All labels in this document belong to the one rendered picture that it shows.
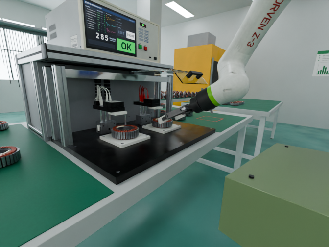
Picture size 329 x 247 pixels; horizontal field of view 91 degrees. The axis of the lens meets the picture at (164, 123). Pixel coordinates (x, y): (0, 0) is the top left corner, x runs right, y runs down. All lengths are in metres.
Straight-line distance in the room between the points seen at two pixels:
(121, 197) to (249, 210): 0.27
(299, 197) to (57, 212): 0.41
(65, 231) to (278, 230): 0.34
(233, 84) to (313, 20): 5.38
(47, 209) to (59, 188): 0.07
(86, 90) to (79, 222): 0.62
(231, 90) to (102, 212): 0.53
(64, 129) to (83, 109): 0.22
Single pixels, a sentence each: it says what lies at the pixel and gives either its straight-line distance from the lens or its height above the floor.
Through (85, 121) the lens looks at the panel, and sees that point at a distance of 0.89.
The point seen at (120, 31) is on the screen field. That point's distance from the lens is 0.86.
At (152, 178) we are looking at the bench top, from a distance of 0.48.
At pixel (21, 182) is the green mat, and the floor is 0.75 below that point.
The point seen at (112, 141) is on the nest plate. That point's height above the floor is 0.78.
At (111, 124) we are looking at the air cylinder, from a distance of 0.80.
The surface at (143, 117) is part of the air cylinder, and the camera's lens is 0.93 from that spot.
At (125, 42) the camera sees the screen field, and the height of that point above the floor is 1.18.
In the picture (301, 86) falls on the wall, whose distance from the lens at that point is 5.73.
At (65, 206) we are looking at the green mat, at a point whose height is 0.75.
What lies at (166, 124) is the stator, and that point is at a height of 0.80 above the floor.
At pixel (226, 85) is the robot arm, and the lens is 0.63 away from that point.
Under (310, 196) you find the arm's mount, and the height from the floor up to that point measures 0.86.
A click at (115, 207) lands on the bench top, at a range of 0.43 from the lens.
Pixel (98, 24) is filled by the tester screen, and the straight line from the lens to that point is 0.80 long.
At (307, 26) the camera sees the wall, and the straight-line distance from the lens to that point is 5.92.
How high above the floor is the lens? 1.00
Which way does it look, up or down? 14 degrees down
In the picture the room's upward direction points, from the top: 2 degrees clockwise
